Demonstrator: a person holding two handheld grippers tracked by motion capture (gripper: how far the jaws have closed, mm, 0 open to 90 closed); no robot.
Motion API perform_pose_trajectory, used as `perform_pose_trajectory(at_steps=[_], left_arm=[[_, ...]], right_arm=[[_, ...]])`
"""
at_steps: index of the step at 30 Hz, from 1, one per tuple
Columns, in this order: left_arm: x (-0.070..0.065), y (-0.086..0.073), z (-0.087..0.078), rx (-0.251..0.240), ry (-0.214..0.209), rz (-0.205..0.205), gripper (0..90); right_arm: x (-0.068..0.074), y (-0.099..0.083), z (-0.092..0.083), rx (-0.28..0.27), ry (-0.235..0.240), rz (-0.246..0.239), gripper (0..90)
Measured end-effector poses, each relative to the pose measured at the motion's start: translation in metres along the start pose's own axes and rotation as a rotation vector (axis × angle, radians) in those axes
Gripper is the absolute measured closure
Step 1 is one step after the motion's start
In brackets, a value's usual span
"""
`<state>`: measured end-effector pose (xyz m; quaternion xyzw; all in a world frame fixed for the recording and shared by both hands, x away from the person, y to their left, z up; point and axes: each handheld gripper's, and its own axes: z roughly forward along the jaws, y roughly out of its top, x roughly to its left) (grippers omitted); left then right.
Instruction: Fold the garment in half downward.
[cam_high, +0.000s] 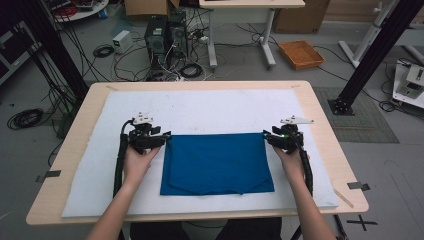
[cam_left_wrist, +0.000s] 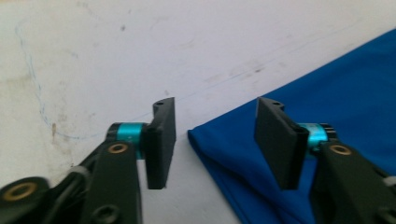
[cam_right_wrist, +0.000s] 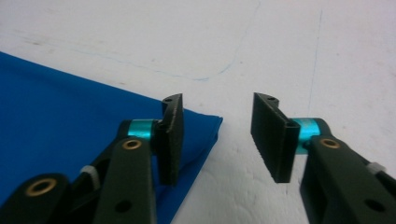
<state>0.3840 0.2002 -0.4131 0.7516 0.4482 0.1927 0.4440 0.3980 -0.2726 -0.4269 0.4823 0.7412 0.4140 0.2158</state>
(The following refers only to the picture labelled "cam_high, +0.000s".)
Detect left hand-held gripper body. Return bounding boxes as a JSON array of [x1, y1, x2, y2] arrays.
[[127, 111, 167, 156]]

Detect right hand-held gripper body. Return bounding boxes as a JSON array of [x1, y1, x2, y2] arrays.
[[268, 115, 315, 155]]

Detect blue t-shirt with white print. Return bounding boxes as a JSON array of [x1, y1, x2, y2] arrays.
[[159, 132, 276, 197]]

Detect person's right hand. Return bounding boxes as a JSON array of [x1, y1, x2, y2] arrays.
[[273, 145, 311, 188]]

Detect person's left hand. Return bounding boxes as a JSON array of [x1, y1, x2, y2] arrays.
[[123, 144, 162, 193]]

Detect white felt mat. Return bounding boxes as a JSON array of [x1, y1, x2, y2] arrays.
[[61, 88, 340, 218]]

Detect grey floor mat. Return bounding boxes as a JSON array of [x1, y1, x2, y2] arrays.
[[313, 86, 400, 145]]

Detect orange tray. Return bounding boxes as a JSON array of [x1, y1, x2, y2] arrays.
[[277, 39, 326, 71]]

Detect grey tape strip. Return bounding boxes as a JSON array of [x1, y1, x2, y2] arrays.
[[346, 181, 371, 192], [35, 169, 63, 184]]

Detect person's legs in black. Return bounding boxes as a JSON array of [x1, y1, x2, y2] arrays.
[[128, 217, 283, 240]]

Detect black computer tower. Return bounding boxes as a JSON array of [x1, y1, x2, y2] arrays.
[[166, 10, 190, 60], [143, 15, 170, 74]]

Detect white power supply box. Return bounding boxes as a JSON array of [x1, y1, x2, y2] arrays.
[[111, 29, 134, 55]]

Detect black tape cross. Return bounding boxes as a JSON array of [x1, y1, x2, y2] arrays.
[[346, 214, 379, 232]]

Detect light wooden table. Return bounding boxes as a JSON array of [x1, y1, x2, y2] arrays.
[[25, 80, 370, 227]]

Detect large closed cardboard box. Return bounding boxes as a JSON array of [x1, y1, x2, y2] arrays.
[[272, 0, 331, 35]]

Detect open cardboard box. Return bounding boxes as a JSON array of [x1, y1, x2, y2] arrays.
[[123, 0, 181, 18]]

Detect white metal stand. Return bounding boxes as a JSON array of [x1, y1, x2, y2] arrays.
[[338, 0, 424, 69]]

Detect white desk with legs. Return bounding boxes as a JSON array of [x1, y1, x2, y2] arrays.
[[198, 0, 306, 70]]

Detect white device on board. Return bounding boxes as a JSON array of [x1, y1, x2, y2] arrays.
[[392, 58, 424, 110]]

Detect round white table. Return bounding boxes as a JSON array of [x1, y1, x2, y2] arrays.
[[42, 0, 111, 24]]

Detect black equipment rack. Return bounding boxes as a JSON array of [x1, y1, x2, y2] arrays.
[[0, 19, 43, 87]]

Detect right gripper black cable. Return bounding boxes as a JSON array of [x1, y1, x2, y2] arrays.
[[289, 128, 315, 197]]

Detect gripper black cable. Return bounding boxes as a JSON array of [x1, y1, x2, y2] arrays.
[[112, 118, 135, 198], [289, 128, 315, 197]]

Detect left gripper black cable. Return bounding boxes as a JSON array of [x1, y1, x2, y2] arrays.
[[112, 118, 135, 198]]

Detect small black cable coil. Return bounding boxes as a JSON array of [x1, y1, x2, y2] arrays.
[[92, 43, 116, 59]]

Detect black metal frame post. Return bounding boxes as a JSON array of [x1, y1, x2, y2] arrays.
[[12, 0, 90, 103], [327, 0, 424, 117]]

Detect large black cable coil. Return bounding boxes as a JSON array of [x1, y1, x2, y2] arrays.
[[6, 107, 45, 131]]

